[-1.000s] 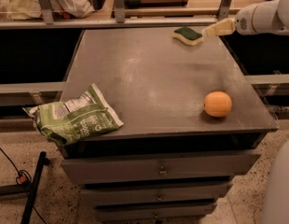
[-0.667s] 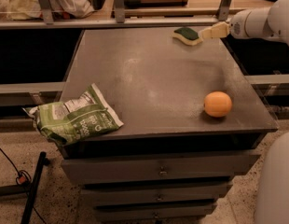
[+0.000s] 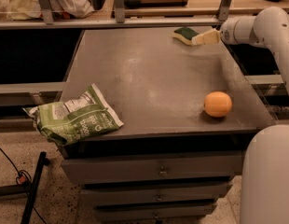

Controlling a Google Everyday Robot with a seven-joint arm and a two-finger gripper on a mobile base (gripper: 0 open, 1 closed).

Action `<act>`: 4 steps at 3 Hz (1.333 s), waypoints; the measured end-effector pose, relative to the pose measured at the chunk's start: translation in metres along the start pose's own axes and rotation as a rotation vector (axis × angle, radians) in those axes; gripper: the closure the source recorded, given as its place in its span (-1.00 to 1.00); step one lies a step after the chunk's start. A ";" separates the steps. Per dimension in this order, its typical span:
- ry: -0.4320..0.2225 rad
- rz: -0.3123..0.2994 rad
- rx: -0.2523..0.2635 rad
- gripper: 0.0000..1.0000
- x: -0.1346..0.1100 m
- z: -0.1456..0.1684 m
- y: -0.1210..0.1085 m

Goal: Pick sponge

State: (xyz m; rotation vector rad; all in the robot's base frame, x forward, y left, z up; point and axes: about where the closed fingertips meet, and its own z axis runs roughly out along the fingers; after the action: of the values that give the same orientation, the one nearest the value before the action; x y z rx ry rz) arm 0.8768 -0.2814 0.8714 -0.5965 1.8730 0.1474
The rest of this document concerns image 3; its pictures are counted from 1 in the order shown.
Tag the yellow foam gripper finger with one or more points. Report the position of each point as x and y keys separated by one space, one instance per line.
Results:
x=209 y=37

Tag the green and yellow sponge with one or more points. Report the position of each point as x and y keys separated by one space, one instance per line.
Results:
x=185 y=35

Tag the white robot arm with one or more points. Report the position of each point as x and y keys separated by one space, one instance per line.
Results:
x=265 y=171

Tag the orange ball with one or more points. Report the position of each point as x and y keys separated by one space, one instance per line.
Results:
x=217 y=104

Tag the grey drawer cabinet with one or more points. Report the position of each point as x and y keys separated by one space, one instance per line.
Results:
x=157 y=86

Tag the white crumpled cloth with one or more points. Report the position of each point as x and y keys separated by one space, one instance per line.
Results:
x=22 y=10

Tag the middle grey drawer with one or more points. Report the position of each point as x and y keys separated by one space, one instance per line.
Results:
x=164 y=193

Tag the grey drawer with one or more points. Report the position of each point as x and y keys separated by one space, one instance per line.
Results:
x=154 y=211
x=164 y=193
x=153 y=167

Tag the green snack bag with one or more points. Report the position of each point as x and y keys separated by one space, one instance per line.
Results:
x=66 y=123

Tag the top grey drawer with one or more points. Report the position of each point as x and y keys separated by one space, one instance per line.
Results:
x=153 y=167

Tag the bottom grey drawer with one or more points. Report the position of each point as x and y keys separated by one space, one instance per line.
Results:
x=154 y=211

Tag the black metal stand leg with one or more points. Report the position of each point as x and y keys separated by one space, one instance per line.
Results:
x=42 y=161

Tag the grey metal shelf rail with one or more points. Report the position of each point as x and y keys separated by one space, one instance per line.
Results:
x=120 y=20

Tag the grey side rail left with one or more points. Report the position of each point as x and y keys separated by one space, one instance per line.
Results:
x=30 y=93

